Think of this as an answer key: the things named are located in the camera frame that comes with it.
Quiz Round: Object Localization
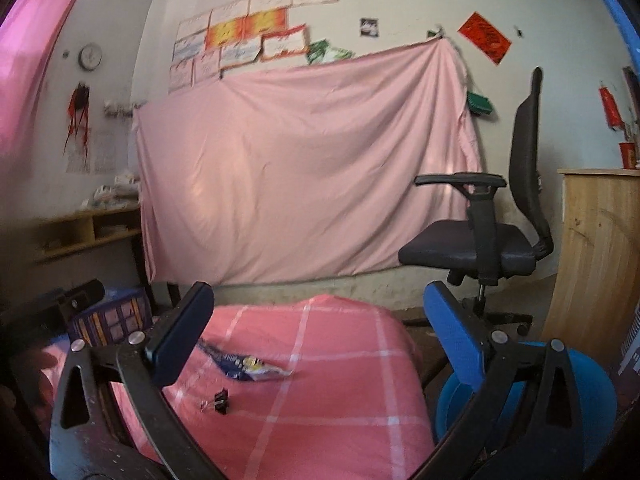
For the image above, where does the green wall hanger item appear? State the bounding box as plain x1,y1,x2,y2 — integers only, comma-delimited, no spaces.
467,91,493,116

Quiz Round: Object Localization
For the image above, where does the red tassel knot ornament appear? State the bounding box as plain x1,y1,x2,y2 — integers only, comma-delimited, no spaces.
64,82,93,153

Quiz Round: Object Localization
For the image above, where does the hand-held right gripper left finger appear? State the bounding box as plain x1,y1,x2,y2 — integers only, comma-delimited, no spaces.
49,282,226,480

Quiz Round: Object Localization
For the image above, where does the wooden cabinet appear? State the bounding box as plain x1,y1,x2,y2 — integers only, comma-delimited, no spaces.
542,167,640,368

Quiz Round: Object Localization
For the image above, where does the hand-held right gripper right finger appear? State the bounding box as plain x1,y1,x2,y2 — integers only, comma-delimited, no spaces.
412,281,587,480

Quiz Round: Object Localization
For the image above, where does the blue plastic bin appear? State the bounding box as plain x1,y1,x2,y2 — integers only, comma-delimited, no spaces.
434,340,618,476

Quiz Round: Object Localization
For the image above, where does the pink hanging sheet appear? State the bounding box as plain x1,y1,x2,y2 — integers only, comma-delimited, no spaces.
132,40,483,286

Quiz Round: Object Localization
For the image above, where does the group of paper wall certificates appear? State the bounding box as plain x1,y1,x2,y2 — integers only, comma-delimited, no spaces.
169,0,341,95

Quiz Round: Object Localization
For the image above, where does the blue snack packet yellow face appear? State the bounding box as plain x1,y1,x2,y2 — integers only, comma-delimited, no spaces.
197,338,296,382

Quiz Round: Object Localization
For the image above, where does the pink checked bedsheet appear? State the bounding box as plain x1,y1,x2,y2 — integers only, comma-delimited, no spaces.
40,294,436,480

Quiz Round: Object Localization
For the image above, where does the black binder clip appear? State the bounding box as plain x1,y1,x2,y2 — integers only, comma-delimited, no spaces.
200,389,231,416

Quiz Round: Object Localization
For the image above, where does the round wall clock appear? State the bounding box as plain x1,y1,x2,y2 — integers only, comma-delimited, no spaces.
79,43,103,71

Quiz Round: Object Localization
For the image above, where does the green white wall packet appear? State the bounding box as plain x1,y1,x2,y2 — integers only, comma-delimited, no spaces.
306,40,353,65

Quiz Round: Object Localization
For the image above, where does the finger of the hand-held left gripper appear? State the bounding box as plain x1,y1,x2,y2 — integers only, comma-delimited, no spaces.
50,280,107,322

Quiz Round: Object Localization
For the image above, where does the wooden wall shelf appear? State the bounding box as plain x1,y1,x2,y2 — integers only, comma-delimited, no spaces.
35,207,143,263

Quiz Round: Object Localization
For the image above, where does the pile of papers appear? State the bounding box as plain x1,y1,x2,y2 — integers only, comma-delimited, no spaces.
82,172,141,211

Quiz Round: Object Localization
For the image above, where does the red hanging ornament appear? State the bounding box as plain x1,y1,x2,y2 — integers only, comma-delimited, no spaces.
599,86,623,131

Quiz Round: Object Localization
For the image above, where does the dark blue printed box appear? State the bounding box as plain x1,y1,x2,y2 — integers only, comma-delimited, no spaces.
67,287,153,347

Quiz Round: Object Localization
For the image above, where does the white wall calendar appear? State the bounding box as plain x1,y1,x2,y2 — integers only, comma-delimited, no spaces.
67,127,118,176

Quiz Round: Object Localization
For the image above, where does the red square wall decoration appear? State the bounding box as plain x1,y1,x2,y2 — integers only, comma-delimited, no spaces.
457,11,512,66

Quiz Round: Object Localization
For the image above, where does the black office chair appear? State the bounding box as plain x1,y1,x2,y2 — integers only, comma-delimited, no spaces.
398,66,555,336

